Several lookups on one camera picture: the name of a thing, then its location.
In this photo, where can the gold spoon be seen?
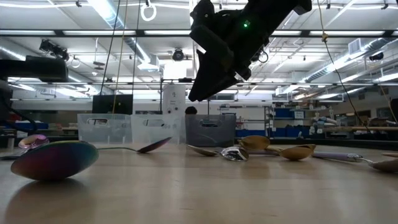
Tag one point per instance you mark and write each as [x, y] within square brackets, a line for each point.
[297, 153]
[391, 154]
[255, 142]

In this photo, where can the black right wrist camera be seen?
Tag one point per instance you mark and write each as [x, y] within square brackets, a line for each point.
[202, 12]

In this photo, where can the silver ventilation duct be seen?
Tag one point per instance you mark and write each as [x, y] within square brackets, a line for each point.
[105, 12]
[357, 46]

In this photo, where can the dark grey plastic bin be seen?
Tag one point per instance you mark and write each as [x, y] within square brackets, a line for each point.
[211, 132]

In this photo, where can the shelf with blue bins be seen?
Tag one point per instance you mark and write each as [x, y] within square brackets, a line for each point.
[283, 112]

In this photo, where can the small pink iridescent spoon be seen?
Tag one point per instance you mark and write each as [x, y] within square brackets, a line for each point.
[32, 141]

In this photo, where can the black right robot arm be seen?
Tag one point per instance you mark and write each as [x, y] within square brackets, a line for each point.
[280, 12]

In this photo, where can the black ceiling camera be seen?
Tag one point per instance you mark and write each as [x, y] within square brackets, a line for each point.
[178, 55]

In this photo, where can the clear plastic bin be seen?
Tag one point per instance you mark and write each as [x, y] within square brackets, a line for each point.
[158, 130]
[104, 130]

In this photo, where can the wooden beam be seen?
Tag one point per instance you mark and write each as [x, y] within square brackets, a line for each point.
[357, 128]

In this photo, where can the blue box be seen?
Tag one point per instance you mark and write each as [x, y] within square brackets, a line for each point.
[40, 125]

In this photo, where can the dark purple long spoon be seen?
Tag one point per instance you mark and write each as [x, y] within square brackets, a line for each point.
[154, 145]

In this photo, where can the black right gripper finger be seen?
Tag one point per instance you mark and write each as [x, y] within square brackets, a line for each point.
[211, 77]

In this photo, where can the person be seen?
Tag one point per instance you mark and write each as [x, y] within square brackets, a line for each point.
[191, 110]

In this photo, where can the white machine cabinet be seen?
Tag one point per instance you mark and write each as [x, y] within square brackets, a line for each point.
[174, 99]

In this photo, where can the black ceiling projector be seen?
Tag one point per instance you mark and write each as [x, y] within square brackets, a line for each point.
[54, 49]

